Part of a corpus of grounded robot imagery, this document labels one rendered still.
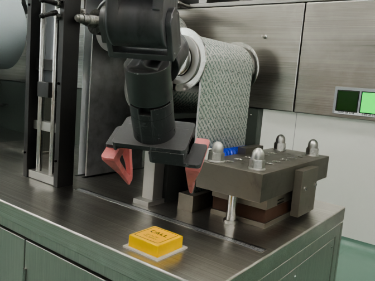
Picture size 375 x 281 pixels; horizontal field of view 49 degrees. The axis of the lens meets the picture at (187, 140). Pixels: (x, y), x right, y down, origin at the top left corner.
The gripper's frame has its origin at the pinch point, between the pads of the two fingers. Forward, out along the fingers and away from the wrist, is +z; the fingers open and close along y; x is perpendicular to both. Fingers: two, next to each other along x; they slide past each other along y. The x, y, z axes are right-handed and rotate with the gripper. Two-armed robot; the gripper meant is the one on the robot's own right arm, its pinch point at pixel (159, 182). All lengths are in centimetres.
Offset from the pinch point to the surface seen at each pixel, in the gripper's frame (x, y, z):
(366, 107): -52, -37, 15
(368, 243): -198, -94, 226
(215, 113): -40.7, -0.8, 13.6
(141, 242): 0.2, 4.5, 14.6
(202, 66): -39.9, 2.1, 0.7
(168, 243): -0.8, -0.1, 15.0
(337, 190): -226, -68, 199
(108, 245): 0.4, 10.9, 16.6
